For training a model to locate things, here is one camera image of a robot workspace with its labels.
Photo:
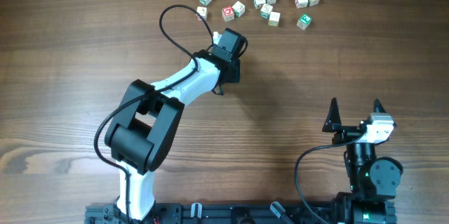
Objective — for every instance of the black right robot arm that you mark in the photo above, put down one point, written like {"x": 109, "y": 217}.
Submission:
{"x": 373, "y": 179}

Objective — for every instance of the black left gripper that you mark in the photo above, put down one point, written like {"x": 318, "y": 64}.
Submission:
{"x": 236, "y": 77}

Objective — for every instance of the white block green letter I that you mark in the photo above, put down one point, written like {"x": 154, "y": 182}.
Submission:
{"x": 239, "y": 9}

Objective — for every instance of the block yellow letter C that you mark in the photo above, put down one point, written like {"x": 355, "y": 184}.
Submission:
{"x": 274, "y": 19}

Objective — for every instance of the white block red drawing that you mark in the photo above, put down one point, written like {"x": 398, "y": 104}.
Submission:
{"x": 301, "y": 3}

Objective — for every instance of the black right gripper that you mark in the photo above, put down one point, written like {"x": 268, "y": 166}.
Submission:
{"x": 333, "y": 123}

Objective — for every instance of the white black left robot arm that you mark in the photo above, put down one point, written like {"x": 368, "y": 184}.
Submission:
{"x": 141, "y": 130}

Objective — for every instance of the block red letter O top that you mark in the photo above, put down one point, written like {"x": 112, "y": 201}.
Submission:
{"x": 228, "y": 13}

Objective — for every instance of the white block circle engraving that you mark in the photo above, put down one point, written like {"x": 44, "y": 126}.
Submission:
{"x": 258, "y": 4}

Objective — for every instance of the white block green side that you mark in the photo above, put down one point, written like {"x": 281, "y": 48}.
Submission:
{"x": 266, "y": 10}

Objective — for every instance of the block green letter F top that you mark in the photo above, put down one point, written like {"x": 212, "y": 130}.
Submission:
{"x": 304, "y": 21}

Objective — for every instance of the block red digit six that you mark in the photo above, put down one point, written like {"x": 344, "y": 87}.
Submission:
{"x": 202, "y": 13}

